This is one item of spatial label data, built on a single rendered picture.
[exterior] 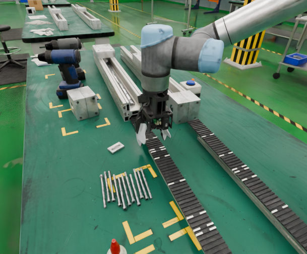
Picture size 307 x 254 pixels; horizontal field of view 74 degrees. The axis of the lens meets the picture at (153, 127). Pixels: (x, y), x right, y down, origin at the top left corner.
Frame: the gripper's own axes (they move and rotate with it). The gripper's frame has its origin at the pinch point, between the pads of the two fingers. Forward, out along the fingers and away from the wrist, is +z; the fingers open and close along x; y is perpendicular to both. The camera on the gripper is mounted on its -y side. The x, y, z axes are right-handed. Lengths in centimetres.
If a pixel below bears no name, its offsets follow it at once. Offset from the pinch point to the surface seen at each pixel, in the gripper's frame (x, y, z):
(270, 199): 19.1, 32.7, -0.4
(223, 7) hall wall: 710, -872, 60
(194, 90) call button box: 32.3, -25.6, -0.9
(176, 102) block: 14.0, -9.9, -6.3
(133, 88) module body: 2.8, -29.1, -5.4
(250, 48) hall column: 267, -221, 48
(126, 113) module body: -3.9, -17.8, -0.6
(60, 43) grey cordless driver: -23, -66, -17
